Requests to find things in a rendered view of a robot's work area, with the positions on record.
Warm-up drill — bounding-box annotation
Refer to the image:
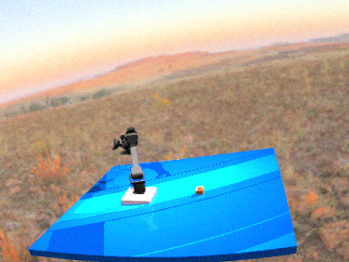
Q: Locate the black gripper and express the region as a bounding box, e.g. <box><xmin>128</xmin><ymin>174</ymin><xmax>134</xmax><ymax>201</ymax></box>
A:
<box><xmin>112</xmin><ymin>138</ymin><xmax>131</xmax><ymax>155</ymax></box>

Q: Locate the orange block with dark square face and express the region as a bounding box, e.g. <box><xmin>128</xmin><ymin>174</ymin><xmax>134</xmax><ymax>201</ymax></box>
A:
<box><xmin>195</xmin><ymin>186</ymin><xmax>204</xmax><ymax>194</ymax></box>

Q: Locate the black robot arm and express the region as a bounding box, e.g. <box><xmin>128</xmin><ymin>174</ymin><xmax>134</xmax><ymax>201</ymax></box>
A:
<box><xmin>120</xmin><ymin>126</ymin><xmax>147</xmax><ymax>194</ymax></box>

